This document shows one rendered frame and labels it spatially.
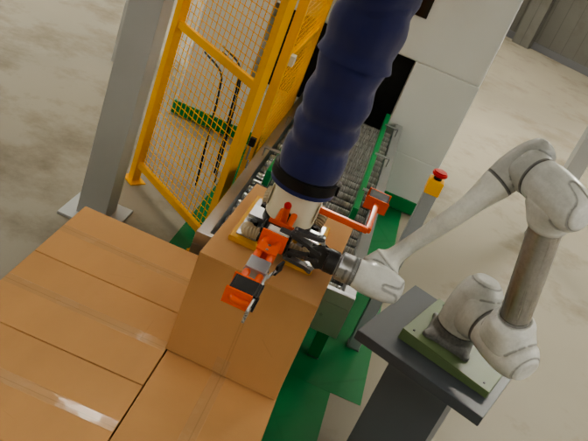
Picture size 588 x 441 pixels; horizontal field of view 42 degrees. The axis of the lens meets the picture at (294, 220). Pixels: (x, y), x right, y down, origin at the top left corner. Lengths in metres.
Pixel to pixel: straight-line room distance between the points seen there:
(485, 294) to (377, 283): 0.51
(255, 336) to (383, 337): 0.50
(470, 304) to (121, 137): 1.99
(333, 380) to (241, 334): 1.27
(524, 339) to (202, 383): 1.03
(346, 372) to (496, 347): 1.31
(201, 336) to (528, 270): 1.04
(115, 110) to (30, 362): 1.72
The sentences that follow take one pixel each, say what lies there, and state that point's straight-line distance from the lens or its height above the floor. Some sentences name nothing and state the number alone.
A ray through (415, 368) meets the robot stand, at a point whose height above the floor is 0.75.
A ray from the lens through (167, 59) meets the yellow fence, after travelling 4.23.
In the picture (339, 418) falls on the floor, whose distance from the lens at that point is 3.46.
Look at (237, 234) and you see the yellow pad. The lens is 2.45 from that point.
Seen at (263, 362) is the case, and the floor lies 0.67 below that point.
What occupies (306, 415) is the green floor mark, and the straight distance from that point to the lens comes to 3.39.
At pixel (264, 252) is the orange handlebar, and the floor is 1.06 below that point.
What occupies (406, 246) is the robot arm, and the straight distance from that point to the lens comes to 2.41.
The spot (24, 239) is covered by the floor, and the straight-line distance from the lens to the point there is 3.86.
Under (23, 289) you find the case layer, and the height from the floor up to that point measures 0.54.
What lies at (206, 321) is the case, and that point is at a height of 0.72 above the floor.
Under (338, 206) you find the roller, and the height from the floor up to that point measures 0.55.
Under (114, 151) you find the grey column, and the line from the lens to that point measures 3.89.
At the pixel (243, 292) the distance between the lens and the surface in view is 1.96.
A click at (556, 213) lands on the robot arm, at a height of 1.50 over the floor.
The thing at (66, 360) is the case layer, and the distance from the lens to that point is 2.44.
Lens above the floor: 2.19
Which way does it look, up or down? 28 degrees down
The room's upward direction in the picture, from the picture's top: 23 degrees clockwise
